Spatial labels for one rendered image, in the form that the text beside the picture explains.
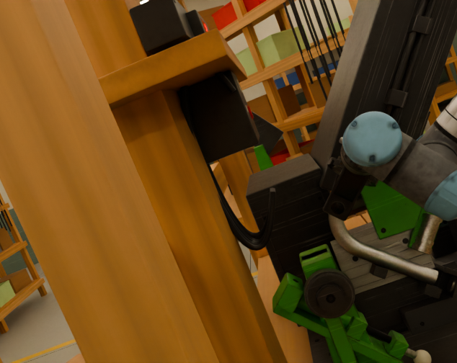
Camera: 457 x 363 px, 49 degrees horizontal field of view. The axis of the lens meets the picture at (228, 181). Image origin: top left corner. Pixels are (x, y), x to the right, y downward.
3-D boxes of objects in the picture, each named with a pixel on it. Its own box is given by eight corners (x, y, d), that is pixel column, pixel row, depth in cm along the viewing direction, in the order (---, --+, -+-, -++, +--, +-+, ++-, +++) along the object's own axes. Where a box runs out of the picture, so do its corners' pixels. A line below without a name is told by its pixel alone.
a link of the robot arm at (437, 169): (482, 166, 75) (417, 127, 77) (485, 189, 65) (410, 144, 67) (449, 207, 78) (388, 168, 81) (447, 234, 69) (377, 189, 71)
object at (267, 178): (351, 261, 145) (309, 152, 140) (373, 303, 115) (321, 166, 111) (291, 281, 147) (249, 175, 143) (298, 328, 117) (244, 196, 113)
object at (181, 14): (200, 45, 91) (185, 7, 91) (187, 34, 77) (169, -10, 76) (164, 60, 92) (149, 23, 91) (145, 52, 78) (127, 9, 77)
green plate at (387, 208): (425, 221, 109) (388, 132, 112) (435, 221, 101) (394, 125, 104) (375, 238, 111) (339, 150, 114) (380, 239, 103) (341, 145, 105)
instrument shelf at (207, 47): (248, 78, 157) (243, 66, 156) (228, 55, 68) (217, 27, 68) (175, 109, 160) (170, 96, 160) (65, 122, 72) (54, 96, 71)
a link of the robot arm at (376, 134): (386, 178, 67) (332, 144, 69) (377, 186, 78) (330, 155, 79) (420, 130, 67) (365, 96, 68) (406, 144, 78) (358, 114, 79)
